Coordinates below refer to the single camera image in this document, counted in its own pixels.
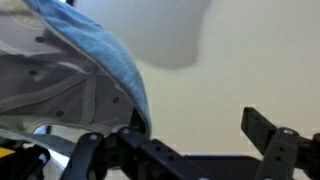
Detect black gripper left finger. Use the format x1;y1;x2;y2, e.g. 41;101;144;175
60;106;211;180

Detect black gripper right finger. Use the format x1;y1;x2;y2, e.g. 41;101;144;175
240;106;320;180

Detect grey-blue baseball cap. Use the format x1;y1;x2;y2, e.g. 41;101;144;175
0;0;153;148

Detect black and yellow cap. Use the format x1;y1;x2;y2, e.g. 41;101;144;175
0;141;52;180

